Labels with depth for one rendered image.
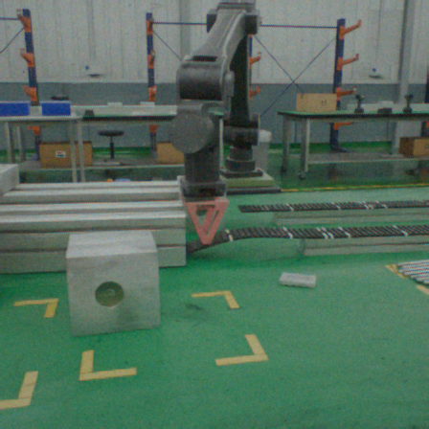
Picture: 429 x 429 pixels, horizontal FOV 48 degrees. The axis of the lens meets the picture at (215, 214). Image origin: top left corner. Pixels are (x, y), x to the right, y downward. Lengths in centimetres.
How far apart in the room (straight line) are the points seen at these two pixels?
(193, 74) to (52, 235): 32
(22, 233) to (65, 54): 772
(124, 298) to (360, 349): 26
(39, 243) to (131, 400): 37
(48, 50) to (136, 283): 799
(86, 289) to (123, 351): 8
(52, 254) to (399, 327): 50
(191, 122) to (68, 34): 782
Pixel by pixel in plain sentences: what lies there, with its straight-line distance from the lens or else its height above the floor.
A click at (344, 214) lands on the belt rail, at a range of 104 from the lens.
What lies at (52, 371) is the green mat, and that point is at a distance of 53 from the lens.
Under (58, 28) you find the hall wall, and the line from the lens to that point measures 853.
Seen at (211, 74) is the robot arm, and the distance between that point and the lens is 75.
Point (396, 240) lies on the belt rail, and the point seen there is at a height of 80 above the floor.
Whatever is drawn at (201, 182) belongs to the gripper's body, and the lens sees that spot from 76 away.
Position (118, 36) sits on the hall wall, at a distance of 844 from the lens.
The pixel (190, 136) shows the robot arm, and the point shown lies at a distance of 68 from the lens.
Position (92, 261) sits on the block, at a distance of 55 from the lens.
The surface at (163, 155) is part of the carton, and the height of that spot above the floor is 30.
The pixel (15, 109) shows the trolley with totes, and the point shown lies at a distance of 385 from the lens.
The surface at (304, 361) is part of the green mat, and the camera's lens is 53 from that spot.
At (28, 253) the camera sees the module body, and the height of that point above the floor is 81.
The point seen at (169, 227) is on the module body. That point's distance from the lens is 75.
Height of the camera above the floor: 105
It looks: 15 degrees down
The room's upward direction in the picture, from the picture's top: straight up
